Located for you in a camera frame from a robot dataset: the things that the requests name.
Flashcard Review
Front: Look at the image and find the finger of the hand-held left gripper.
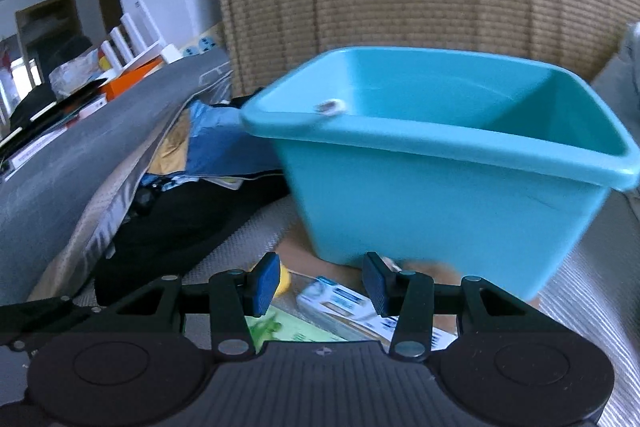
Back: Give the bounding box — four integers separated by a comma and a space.
0, 296, 108, 349

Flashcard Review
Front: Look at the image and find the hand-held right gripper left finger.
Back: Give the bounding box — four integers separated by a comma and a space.
107, 252, 282, 360

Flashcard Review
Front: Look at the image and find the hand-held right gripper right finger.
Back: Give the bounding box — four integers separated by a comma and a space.
362, 252, 536, 362

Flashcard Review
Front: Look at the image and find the teal plastic storage box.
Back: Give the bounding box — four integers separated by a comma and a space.
240, 47, 640, 303

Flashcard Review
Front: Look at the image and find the white toothpaste carton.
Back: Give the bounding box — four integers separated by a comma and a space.
296, 277, 458, 350

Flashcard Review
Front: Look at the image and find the green wet wipes packet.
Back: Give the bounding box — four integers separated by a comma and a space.
245, 307, 347, 354

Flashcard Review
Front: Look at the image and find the black cloth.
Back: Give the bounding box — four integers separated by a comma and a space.
95, 179, 292, 308

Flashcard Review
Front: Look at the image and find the blue cloth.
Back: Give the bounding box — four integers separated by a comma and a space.
187, 99, 284, 181

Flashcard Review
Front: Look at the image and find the mustard cloth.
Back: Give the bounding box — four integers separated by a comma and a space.
150, 112, 194, 178

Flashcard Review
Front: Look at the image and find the stack of books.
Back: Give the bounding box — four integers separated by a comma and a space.
0, 79, 108, 180

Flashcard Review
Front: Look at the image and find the orange cardboard box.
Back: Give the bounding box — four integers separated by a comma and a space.
102, 57, 166, 101

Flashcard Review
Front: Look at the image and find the plastic wrapped tissue pack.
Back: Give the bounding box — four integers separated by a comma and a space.
49, 52, 102, 96

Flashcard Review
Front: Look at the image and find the long power strip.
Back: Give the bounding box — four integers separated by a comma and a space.
180, 32, 222, 60

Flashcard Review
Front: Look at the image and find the white router with antennas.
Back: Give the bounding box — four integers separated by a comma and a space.
102, 0, 172, 74

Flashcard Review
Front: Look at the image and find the dark wooden door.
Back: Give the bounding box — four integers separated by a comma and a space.
96, 0, 126, 44

